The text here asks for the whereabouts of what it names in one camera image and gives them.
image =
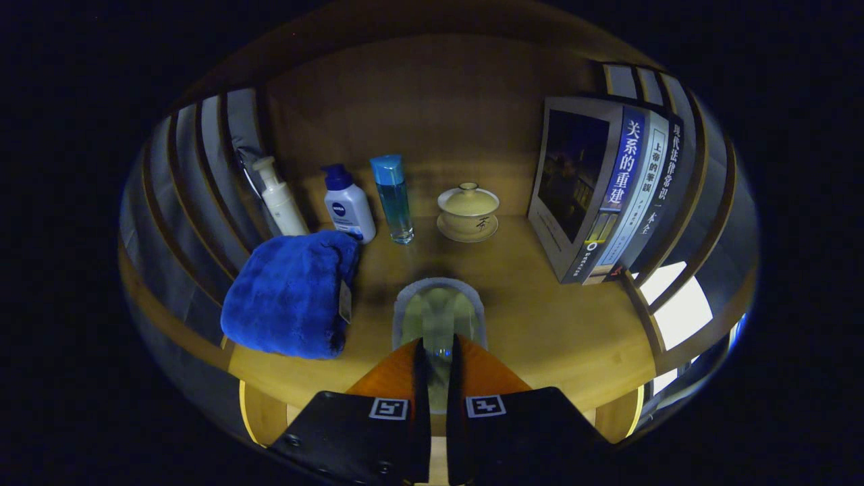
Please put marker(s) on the white pump bottle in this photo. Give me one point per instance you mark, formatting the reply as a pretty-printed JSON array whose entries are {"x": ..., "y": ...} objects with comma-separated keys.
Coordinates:
[{"x": 287, "y": 209}]

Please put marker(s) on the grey book blue spine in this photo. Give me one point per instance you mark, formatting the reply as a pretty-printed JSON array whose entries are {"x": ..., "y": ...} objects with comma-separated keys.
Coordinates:
[{"x": 574, "y": 175}]

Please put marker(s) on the beige lidded teacup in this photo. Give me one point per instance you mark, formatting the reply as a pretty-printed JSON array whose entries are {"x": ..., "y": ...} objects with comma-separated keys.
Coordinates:
[{"x": 468, "y": 212}]

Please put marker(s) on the clear blue bottle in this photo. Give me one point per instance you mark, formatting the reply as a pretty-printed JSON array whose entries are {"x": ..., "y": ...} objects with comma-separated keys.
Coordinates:
[{"x": 393, "y": 202}]

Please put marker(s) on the white bottle blue cap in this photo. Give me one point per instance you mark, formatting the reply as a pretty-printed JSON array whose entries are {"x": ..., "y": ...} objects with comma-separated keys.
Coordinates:
[{"x": 347, "y": 209}]

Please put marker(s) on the wooden cabinet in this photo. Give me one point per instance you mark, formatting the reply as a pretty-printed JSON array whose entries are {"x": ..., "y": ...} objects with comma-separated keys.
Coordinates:
[{"x": 432, "y": 101}]

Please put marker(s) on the blue towel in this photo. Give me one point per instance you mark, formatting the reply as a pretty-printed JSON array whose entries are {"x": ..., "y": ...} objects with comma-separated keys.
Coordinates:
[{"x": 290, "y": 297}]

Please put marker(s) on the wooden countertop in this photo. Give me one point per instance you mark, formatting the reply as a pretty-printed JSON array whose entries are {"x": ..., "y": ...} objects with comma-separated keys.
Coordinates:
[{"x": 540, "y": 324}]

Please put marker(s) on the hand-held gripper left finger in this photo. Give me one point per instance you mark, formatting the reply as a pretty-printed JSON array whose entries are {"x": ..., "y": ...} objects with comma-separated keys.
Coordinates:
[{"x": 351, "y": 439}]

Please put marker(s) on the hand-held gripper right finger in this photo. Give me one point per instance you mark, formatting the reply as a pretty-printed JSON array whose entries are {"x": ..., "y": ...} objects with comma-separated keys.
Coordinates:
[{"x": 526, "y": 439}]

